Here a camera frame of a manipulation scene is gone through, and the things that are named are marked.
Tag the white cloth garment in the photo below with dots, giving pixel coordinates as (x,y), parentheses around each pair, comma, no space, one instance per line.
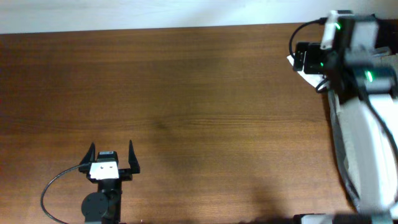
(312,79)

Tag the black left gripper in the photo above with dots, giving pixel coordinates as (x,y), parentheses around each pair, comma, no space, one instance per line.
(125,172)

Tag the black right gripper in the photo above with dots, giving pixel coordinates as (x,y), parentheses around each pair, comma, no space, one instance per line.
(298,56)

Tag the khaki green shorts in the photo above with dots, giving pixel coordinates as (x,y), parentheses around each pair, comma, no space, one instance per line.
(366,162)

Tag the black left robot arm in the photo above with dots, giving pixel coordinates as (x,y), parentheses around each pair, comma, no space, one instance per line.
(104,205)

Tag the black garment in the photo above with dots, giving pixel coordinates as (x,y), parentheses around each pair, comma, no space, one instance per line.
(387,35)

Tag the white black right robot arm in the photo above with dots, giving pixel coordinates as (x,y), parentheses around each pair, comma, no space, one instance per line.
(361,84)

